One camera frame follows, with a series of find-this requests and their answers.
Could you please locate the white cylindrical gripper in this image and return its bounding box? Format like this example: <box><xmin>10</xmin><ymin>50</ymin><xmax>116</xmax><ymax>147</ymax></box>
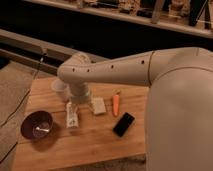
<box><xmin>69</xmin><ymin>83</ymin><xmax>91</xmax><ymax>104</ymax></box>

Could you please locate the black rectangular eraser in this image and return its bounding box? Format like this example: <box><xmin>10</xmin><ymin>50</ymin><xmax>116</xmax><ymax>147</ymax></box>
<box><xmin>113</xmin><ymin>113</ymin><xmax>135</xmax><ymax>137</ymax></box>

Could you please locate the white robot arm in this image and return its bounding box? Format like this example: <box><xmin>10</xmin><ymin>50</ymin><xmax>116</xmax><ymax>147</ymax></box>
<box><xmin>57</xmin><ymin>47</ymin><xmax>213</xmax><ymax>171</ymax></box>

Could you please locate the beige sponge block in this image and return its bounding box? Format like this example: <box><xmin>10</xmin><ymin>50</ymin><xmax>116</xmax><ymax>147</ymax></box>
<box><xmin>90</xmin><ymin>97</ymin><xmax>106</xmax><ymax>115</ymax></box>

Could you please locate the white squeeze tube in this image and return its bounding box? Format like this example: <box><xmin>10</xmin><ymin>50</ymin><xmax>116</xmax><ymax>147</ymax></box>
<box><xmin>66</xmin><ymin>102</ymin><xmax>79</xmax><ymax>128</ymax></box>

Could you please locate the orange toy carrot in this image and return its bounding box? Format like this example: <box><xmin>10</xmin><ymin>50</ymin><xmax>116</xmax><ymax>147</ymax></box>
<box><xmin>112</xmin><ymin>91</ymin><xmax>121</xmax><ymax>117</ymax></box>

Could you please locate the dark purple bowl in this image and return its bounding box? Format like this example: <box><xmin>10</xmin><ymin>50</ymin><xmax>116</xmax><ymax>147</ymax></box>
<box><xmin>20</xmin><ymin>111</ymin><xmax>53</xmax><ymax>140</ymax></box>

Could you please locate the small white spoon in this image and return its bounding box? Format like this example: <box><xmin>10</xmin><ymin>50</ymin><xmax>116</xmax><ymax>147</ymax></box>
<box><xmin>36</xmin><ymin>127</ymin><xmax>50</xmax><ymax>133</ymax></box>

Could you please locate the wooden shelf with clutter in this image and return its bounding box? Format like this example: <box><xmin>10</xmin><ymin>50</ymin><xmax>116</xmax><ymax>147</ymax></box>
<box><xmin>25</xmin><ymin>0</ymin><xmax>213</xmax><ymax>40</ymax></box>

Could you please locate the black cable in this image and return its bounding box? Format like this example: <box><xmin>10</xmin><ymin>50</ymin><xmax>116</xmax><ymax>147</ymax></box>
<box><xmin>0</xmin><ymin>51</ymin><xmax>47</xmax><ymax>164</ymax></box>

